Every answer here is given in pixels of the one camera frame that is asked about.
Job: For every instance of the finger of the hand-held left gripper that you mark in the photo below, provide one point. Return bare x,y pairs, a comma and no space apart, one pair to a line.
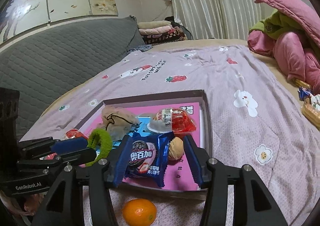
80,156
70,144

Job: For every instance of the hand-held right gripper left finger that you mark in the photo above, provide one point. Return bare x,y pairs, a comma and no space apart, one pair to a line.
116,173

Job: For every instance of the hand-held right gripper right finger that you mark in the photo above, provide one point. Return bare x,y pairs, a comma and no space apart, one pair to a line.
192,161

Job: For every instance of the red and white toy egg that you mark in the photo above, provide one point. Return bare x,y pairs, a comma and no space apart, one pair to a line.
73,134
172,119

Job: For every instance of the walnut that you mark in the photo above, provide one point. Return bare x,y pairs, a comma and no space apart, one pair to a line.
176,148

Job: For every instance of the shallow box with pink bottom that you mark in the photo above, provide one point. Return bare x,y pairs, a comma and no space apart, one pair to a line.
175,173

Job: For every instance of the green fuzzy hair scrunchie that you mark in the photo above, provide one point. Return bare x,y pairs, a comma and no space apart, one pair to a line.
102,141

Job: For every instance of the blue cookie packet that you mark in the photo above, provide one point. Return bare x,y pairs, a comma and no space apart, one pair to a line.
145,158

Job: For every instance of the orange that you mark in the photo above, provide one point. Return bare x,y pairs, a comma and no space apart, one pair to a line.
138,212

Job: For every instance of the printed pink bed sheet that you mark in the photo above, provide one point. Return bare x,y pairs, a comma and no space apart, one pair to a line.
225,78

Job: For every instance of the grey quilted headboard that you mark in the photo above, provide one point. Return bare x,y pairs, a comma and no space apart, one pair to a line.
62,53

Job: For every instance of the blue patterned cloth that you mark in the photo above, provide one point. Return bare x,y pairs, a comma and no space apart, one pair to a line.
140,48

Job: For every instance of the dark patterned folded blanket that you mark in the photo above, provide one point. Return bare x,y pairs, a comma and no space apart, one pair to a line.
170,37

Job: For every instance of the wicker basket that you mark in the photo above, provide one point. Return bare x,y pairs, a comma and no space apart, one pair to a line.
311,116

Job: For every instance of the blue wrapped candy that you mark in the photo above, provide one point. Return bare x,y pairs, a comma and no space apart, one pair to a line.
303,93

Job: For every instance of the pink folded blanket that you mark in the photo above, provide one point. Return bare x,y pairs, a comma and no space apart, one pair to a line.
156,30

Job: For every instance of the white candy wrappers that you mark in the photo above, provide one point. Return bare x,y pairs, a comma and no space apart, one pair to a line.
315,102

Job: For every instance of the dark cloth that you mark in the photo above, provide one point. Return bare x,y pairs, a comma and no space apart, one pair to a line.
173,20

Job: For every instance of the beige folded blanket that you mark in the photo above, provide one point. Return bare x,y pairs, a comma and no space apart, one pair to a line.
153,24

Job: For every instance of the pink quilt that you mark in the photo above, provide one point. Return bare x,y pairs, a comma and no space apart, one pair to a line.
290,53

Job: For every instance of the green blanket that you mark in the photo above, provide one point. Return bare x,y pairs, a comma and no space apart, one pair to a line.
275,25

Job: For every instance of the white curtain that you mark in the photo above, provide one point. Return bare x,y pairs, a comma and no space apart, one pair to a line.
212,3

